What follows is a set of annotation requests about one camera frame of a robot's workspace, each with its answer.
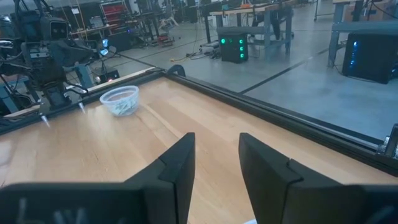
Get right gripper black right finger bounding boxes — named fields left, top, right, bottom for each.
left=239, top=132, right=398, bottom=224

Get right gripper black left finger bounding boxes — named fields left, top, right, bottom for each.
left=0, top=132, right=197, bottom=224

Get pale green stevia packet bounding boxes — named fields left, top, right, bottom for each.
left=108, top=99, right=137, bottom=116

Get small black box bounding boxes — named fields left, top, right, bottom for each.
left=99, top=68, right=121, bottom=83

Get clear plastic bowl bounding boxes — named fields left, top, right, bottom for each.
left=99, top=85, right=140, bottom=118

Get red shelf rack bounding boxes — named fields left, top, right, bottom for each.
left=99, top=0, right=129, bottom=27

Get white step stool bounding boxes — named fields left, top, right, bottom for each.
left=158, top=15, right=180, bottom=31

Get computer tower green lights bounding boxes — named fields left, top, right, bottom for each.
left=217, top=27, right=250, bottom=65

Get computer tower blue lights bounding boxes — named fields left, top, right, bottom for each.
left=341, top=30, right=398, bottom=85

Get wooden top workbench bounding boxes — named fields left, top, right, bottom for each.
left=209, top=1, right=295, bottom=56

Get grey metal workbench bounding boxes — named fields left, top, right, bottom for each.
left=327, top=0, right=398, bottom=68

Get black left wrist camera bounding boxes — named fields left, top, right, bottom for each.
left=40, top=17, right=71, bottom=42

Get black table frame rail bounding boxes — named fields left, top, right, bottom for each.
left=0, top=67, right=398, bottom=179

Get black arched corner bracket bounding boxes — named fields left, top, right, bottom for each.
left=167, top=64, right=187, bottom=78

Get grey metal bracket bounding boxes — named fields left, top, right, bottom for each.
left=375, top=123, right=398, bottom=160

